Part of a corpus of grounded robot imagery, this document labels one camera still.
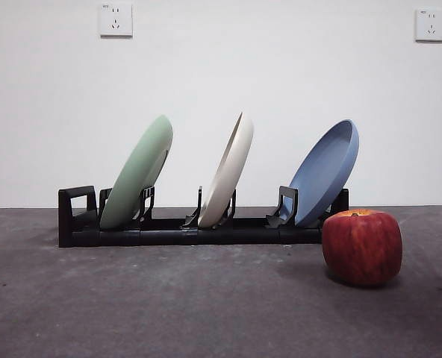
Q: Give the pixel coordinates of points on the cream round plate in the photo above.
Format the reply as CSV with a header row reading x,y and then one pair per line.
x,y
232,168

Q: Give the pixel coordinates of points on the red apple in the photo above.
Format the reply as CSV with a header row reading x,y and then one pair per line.
x,y
363,248

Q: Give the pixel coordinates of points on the white wall socket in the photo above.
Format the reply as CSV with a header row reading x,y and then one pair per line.
x,y
430,25
116,20

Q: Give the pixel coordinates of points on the blue round plate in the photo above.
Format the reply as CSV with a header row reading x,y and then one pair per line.
x,y
318,179

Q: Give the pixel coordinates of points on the black plate rack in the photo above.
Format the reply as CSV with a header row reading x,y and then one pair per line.
x,y
161,236

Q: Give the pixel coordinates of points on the green round plate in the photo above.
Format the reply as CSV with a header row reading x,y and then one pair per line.
x,y
139,175

